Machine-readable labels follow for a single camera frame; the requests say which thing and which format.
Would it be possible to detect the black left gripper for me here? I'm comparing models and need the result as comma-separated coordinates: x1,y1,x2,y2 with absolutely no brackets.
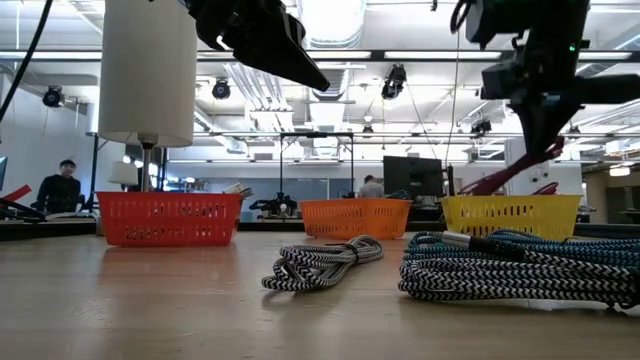
214,0,331,93

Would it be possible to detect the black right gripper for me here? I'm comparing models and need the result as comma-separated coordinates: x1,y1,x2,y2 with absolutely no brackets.
507,42,592,158

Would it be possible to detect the red black braided cable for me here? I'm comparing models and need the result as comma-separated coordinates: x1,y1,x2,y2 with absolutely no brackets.
458,137,567,197

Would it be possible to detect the white round column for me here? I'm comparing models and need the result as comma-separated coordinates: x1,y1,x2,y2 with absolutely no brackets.
504,137,584,197

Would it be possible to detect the yellow plastic basket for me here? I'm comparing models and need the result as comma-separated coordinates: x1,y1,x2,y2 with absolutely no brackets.
440,194,584,242

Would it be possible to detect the white cylindrical table lamp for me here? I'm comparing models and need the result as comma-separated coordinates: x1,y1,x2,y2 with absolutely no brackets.
97,0,199,194

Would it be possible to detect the black computer monitor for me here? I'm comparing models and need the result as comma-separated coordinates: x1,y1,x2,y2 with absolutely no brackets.
382,155,447,198

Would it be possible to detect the person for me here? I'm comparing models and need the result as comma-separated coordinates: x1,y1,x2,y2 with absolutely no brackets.
35,158,84,215
358,173,386,200

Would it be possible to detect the orange plastic basket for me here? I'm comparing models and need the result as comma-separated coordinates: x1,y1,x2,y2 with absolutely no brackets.
298,197,414,241

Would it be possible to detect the small white background lamp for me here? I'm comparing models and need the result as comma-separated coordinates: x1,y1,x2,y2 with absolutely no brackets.
108,160,139,192

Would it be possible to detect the red plastic basket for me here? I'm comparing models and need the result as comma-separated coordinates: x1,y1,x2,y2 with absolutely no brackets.
96,191,245,248

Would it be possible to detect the red strip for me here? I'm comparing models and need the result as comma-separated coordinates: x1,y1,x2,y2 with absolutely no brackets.
2,184,33,202

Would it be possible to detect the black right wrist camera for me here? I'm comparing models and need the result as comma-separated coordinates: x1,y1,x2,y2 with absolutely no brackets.
480,58,523,100

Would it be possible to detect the black background rig frame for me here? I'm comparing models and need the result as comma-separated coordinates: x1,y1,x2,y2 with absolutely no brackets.
278,131,356,201

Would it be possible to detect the thin hanging cable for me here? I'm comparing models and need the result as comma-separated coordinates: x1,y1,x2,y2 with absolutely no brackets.
443,29,462,166

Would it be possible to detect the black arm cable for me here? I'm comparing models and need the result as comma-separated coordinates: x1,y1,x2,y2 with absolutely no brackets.
0,0,55,124

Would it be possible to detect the black table frame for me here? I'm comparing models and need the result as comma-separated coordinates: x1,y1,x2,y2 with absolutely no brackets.
0,219,640,242

